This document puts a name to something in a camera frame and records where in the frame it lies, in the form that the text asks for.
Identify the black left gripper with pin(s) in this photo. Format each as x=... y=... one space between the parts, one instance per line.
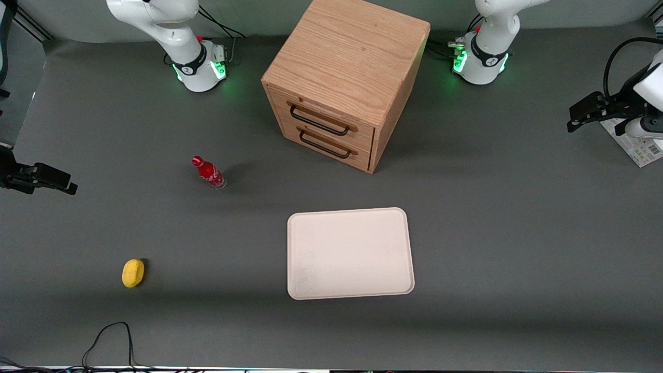
x=623 y=105

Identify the black frame rail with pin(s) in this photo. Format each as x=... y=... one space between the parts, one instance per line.
x=33 y=26

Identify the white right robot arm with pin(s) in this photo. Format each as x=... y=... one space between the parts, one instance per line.
x=171 y=31

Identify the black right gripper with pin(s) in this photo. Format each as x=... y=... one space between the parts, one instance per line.
x=9 y=171

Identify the wooden drawer cabinet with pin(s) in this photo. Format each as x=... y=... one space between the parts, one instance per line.
x=347 y=62

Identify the white rectangular tray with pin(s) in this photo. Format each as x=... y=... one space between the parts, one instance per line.
x=349 y=254

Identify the red soda bottle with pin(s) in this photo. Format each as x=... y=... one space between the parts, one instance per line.
x=208 y=171

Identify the wooden drawer front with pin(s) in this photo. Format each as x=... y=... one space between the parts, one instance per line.
x=331 y=147
x=326 y=116

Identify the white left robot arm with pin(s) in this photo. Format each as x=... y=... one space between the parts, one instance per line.
x=489 y=36

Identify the yellow lemon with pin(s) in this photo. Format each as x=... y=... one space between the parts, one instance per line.
x=132 y=273

